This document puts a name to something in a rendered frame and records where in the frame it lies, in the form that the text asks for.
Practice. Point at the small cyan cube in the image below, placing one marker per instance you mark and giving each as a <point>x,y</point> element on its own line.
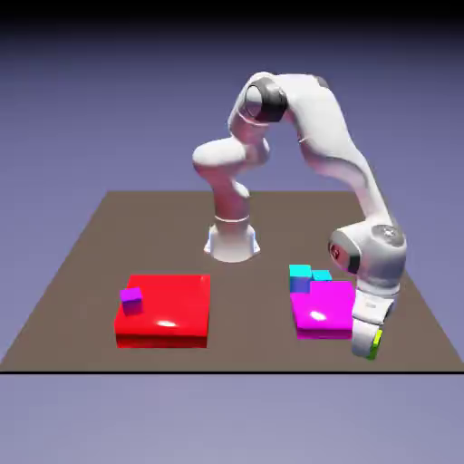
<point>300,278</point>
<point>322,275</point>

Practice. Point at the small green cube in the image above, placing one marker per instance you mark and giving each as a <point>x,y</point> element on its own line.
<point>376,344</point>

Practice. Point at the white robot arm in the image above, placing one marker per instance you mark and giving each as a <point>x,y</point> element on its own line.
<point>326,119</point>

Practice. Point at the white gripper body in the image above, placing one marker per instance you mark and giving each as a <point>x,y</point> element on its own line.
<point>364,335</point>

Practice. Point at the large red box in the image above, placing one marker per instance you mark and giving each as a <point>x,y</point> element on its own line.
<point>170,308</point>

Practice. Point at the large magenta box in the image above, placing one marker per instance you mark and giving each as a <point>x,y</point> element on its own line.
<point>322,308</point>

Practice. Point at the small purple cube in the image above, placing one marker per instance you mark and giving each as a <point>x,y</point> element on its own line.
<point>131,300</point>

